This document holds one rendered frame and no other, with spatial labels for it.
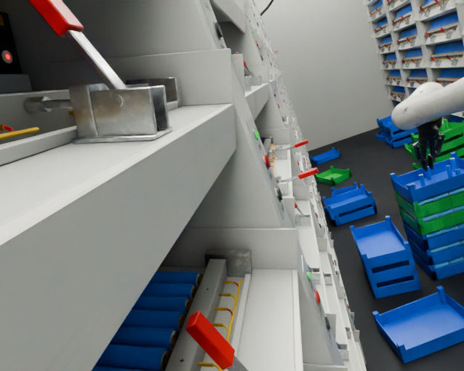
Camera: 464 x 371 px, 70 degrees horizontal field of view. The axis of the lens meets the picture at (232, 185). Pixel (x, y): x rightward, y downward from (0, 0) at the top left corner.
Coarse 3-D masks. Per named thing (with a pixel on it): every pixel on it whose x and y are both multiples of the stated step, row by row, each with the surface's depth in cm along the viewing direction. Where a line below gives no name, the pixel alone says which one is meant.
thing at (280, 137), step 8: (280, 128) 102; (288, 128) 101; (264, 136) 103; (272, 136) 102; (280, 136) 103; (288, 136) 102; (280, 144) 103; (288, 144) 103; (288, 152) 92; (272, 160) 85; (280, 160) 84; (288, 160) 84; (272, 168) 78; (280, 168) 78; (288, 168) 78; (288, 176) 71; (288, 184) 66; (288, 192) 62; (288, 200) 45; (288, 208) 46
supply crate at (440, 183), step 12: (456, 156) 152; (444, 168) 156; (396, 180) 157; (408, 180) 158; (432, 180) 152; (444, 180) 138; (456, 180) 137; (408, 192) 142; (420, 192) 139; (432, 192) 139; (444, 192) 139
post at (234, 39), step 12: (228, 24) 95; (228, 36) 96; (240, 36) 96; (252, 36) 96; (228, 48) 97; (240, 48) 97; (252, 48) 96; (252, 60) 97; (264, 108) 101; (276, 108) 100; (264, 120) 102; (276, 120) 102; (300, 180) 106; (312, 216) 110; (336, 276) 117; (348, 312) 120
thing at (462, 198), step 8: (400, 200) 156; (440, 200) 140; (448, 200) 140; (456, 200) 140; (408, 208) 149; (416, 208) 142; (424, 208) 141; (432, 208) 141; (440, 208) 141; (448, 208) 141; (416, 216) 143; (424, 216) 142
